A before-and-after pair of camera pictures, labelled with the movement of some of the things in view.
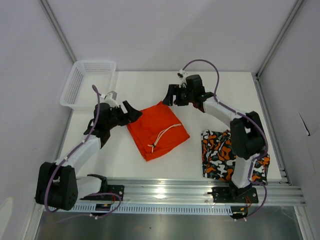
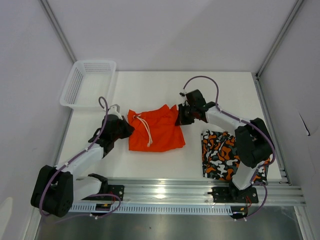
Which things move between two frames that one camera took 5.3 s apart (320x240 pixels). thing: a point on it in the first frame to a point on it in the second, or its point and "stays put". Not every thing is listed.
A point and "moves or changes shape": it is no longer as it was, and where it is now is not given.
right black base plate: x=247 y=195 stays put
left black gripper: x=131 y=116 to x=128 y=129
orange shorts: x=157 y=131 moves or changes shape
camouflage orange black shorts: x=219 y=159 stays put
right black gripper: x=173 y=90 to x=181 y=120
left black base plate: x=117 y=189 stays put
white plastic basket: x=78 y=92 stays put
